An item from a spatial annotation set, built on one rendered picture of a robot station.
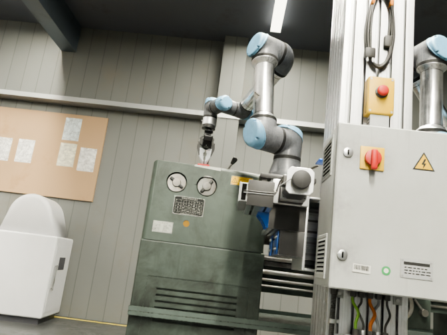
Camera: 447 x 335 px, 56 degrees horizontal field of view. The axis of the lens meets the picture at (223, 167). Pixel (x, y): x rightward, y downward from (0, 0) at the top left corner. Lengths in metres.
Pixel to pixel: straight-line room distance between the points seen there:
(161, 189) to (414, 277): 1.26
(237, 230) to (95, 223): 3.47
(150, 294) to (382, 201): 1.21
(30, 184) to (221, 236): 3.94
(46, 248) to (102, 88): 2.21
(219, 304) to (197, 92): 3.86
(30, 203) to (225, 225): 3.12
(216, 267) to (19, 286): 3.05
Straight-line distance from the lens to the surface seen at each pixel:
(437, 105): 1.89
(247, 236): 2.09
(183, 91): 5.59
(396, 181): 1.28
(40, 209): 4.84
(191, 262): 2.07
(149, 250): 2.08
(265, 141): 1.72
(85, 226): 5.42
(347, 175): 1.25
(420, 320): 2.36
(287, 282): 2.22
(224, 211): 2.09
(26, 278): 4.80
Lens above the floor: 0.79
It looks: 13 degrees up
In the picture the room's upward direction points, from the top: 7 degrees clockwise
